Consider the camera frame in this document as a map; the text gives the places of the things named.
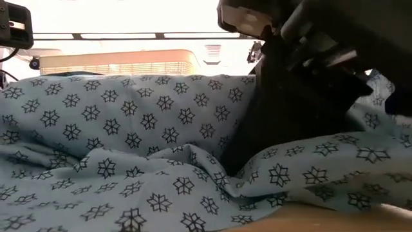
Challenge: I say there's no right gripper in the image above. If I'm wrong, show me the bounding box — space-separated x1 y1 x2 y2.
217 0 373 177

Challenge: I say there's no teal star-patterned cloth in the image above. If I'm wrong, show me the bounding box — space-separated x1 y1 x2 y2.
0 71 412 232

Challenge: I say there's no dark background tripod device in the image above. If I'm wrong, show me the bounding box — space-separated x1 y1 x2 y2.
246 41 263 64

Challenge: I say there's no white slatted vent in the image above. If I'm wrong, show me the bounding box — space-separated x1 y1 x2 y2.
203 44 223 65

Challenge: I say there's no white plastic basket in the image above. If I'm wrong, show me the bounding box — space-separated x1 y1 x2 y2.
38 49 201 77

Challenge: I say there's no black horizontal background rail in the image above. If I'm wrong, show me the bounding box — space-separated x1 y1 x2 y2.
32 31 258 41

